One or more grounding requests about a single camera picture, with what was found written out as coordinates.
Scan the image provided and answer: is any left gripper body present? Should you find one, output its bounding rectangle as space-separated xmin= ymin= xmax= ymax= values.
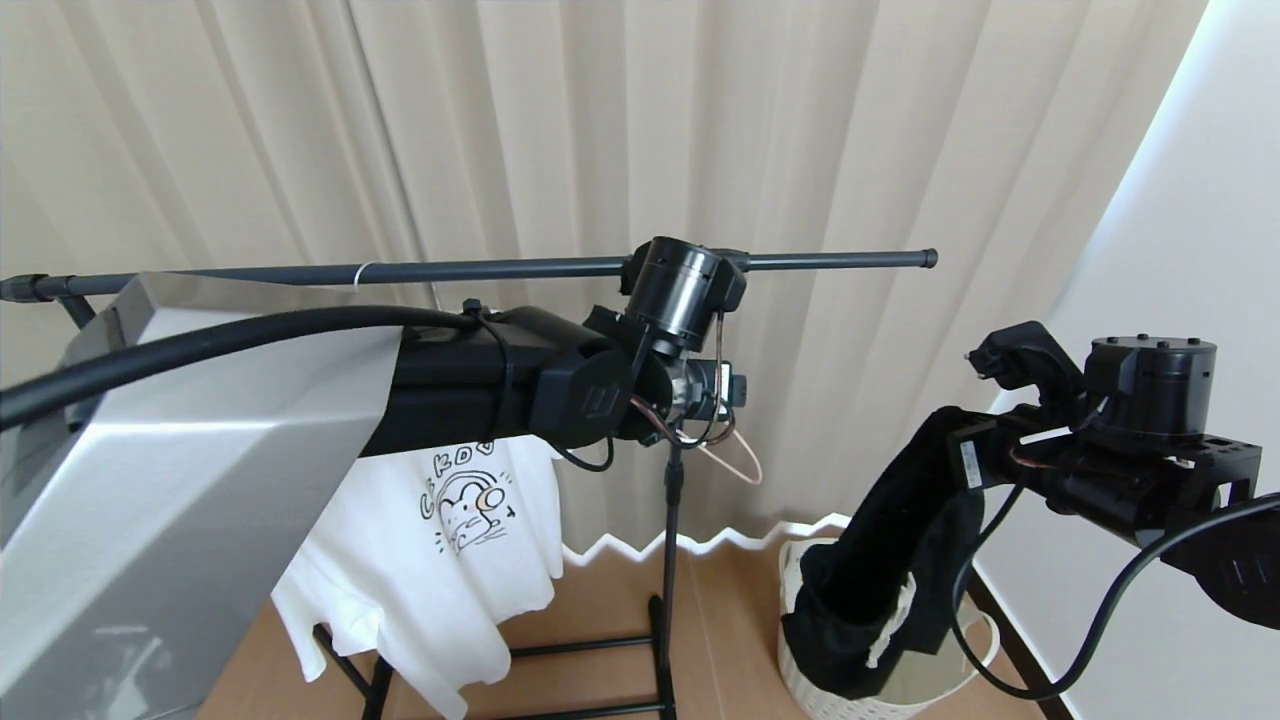
xmin=660 ymin=356 xmax=750 ymax=447

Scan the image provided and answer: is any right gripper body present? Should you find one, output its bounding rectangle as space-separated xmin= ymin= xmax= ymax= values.
xmin=945 ymin=418 xmax=1206 ymax=549

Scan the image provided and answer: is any pink clothes hanger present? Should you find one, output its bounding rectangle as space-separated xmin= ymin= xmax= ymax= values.
xmin=698 ymin=418 xmax=764 ymax=487
xmin=352 ymin=261 xmax=443 ymax=313

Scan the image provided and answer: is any black garment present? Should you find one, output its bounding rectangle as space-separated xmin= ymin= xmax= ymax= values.
xmin=781 ymin=405 xmax=993 ymax=701

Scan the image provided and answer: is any white printed t-shirt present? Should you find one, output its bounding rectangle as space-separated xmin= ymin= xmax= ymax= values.
xmin=270 ymin=433 xmax=567 ymax=720

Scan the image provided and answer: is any black clothes rack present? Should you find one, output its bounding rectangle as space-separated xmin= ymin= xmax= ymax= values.
xmin=0 ymin=248 xmax=940 ymax=720

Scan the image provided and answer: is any white laundry basket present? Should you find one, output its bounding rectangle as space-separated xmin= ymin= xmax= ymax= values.
xmin=777 ymin=538 xmax=1002 ymax=720

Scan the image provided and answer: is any beige curtain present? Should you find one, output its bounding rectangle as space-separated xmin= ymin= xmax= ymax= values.
xmin=0 ymin=0 xmax=1213 ymax=566

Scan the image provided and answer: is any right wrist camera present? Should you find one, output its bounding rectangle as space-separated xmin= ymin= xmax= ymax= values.
xmin=964 ymin=321 xmax=1088 ymax=403

